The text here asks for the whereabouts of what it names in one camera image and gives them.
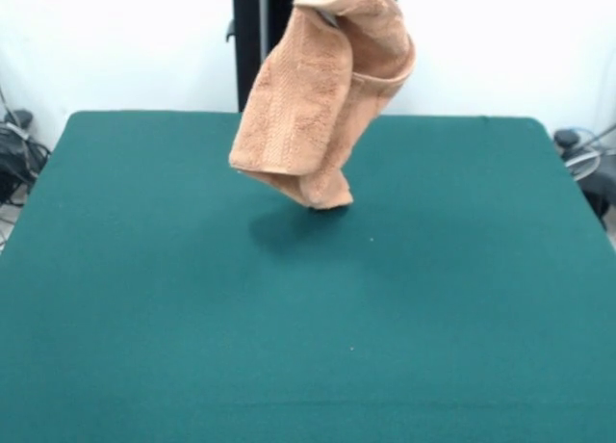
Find orange terry towel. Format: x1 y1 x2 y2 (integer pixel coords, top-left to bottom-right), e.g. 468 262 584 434
228 0 418 211

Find black wheeled stand base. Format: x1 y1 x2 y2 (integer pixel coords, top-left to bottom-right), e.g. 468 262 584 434
552 127 616 232

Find dark green table cloth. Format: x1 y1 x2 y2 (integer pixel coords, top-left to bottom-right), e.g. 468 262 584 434
0 109 616 443

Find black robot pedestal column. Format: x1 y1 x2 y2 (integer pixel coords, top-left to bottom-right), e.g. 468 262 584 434
224 0 302 115

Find black cable tangle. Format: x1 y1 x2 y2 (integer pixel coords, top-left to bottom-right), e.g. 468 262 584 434
0 108 53 208

